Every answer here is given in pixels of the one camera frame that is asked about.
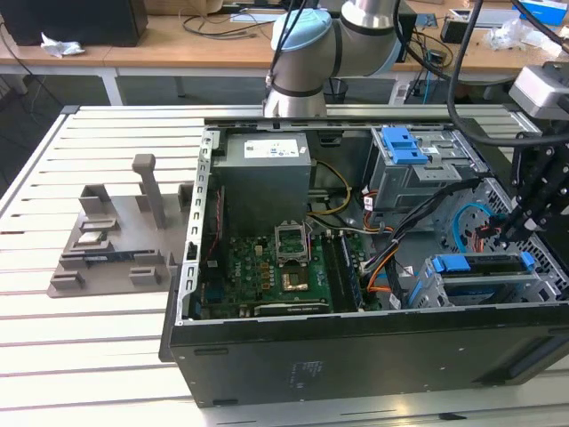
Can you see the RAM stick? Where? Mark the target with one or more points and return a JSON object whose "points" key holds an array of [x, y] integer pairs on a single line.
{"points": [[115, 256], [351, 271]]}

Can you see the wooden desk white frame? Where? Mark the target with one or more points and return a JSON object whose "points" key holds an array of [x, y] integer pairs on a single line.
{"points": [[178, 49]]}

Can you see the black open PC case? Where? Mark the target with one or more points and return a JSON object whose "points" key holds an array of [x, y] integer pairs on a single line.
{"points": [[355, 356]]}

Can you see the silver CPU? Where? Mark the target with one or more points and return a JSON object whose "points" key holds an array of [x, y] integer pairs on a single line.
{"points": [[91, 238]]}

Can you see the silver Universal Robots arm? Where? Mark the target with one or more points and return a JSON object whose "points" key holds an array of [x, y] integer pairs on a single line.
{"points": [[311, 58]]}

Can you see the green Dell motherboard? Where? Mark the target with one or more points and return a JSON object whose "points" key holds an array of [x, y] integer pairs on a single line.
{"points": [[253, 253]]}

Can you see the large black box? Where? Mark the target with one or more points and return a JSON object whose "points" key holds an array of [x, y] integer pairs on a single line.
{"points": [[80, 22]]}

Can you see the blue plastic cage latch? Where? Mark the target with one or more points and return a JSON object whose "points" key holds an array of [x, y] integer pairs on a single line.
{"points": [[402, 147]]}

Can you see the black RAM slot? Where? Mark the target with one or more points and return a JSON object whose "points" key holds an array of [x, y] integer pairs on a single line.
{"points": [[331, 271]]}

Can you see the crumpled white paper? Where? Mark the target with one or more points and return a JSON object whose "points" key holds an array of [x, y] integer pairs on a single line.
{"points": [[62, 46]]}

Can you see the white power strip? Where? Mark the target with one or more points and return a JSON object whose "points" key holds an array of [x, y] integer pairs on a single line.
{"points": [[400, 94]]}

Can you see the blue cardboard box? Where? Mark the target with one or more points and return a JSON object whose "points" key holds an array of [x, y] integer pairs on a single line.
{"points": [[547, 9]]}

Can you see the black case fan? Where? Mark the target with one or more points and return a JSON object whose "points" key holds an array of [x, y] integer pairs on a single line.
{"points": [[222, 249]]}

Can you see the grey power supply unit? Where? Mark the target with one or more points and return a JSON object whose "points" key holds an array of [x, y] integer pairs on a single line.
{"points": [[262, 191]]}

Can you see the grey metal disk bay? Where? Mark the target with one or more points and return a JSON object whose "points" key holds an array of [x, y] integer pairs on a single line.
{"points": [[438, 289]]}

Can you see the small black box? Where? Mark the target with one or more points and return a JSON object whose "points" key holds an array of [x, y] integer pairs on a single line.
{"points": [[458, 32]]}

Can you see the silver camera box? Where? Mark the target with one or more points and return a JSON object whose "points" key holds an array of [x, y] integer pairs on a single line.
{"points": [[533, 89]]}

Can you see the grey metal drive cage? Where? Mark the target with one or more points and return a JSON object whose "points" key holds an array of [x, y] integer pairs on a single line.
{"points": [[400, 187]]}

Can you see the black mesh wastebasket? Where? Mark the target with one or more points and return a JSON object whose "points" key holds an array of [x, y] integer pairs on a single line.
{"points": [[335, 91]]}

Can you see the clear plastic bags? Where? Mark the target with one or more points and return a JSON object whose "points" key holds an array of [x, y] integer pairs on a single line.
{"points": [[511, 33]]}

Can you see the grey parts rack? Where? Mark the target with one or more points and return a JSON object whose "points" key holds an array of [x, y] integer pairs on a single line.
{"points": [[120, 231]]}

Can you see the copper chipset heatsink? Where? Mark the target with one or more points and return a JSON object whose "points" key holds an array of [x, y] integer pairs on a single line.
{"points": [[296, 281]]}

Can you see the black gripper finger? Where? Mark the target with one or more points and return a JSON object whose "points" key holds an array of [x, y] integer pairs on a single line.
{"points": [[542, 187], [519, 178]]}

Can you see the black graphics card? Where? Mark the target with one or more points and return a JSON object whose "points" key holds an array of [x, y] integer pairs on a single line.
{"points": [[289, 309]]}

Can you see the hard disk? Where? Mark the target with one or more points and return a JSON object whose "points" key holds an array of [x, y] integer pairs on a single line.
{"points": [[471, 293], [451, 263]]}

